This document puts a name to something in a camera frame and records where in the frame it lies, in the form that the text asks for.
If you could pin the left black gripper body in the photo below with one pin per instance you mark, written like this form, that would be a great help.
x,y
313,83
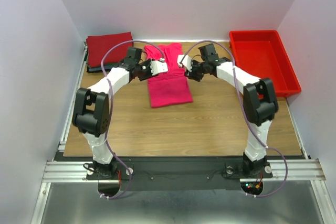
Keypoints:
x,y
144,70

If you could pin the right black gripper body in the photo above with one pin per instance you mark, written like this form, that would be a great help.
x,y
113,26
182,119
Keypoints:
x,y
198,70

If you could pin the pink t shirt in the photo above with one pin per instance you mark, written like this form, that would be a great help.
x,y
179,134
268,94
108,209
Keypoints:
x,y
169,88

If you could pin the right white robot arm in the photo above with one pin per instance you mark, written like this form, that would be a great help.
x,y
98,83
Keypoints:
x,y
256,97

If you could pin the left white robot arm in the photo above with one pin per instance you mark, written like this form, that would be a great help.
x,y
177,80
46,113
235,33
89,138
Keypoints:
x,y
92,110

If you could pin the folded dark red shirt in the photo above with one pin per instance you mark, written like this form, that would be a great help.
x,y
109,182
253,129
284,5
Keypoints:
x,y
98,46

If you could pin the red plastic bin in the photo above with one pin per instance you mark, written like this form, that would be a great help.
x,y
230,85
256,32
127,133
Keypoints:
x,y
262,54

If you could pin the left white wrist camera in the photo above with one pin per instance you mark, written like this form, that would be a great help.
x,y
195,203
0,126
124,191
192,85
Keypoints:
x,y
158,67

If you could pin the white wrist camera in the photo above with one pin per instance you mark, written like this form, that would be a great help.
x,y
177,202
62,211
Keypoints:
x,y
158,67
184,61

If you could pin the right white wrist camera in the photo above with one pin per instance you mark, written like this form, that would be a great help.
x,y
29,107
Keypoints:
x,y
184,61

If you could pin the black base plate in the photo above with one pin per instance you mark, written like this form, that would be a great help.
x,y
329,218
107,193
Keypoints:
x,y
180,173

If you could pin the aluminium frame rail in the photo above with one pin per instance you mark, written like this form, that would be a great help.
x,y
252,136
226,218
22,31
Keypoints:
x,y
73,172

